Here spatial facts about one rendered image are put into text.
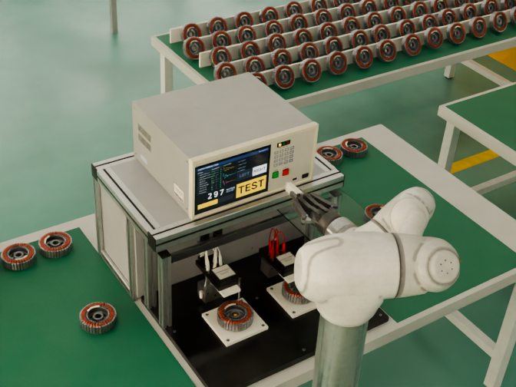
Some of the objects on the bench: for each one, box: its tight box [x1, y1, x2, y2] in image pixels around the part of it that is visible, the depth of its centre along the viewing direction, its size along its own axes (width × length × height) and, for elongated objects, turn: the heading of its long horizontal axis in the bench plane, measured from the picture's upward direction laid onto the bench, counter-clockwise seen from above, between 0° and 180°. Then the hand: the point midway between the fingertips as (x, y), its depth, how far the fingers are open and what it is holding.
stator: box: [217, 299, 253, 332], centre depth 253 cm, size 11×11×4 cm
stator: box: [282, 280, 312, 305], centre depth 264 cm, size 11×11×4 cm
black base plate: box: [141, 236, 389, 387], centre depth 262 cm, size 47×64×2 cm
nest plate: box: [202, 298, 268, 347], centre depth 254 cm, size 15×15×1 cm
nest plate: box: [266, 281, 316, 319], centre depth 265 cm, size 15×15×1 cm
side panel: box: [92, 176, 142, 301], centre depth 263 cm, size 28×3×32 cm, turn 29°
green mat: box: [0, 227, 197, 387], centre depth 246 cm, size 94×61×1 cm, turn 29°
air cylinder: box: [197, 279, 223, 303], centre depth 262 cm, size 5×8×6 cm
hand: (294, 191), depth 242 cm, fingers closed
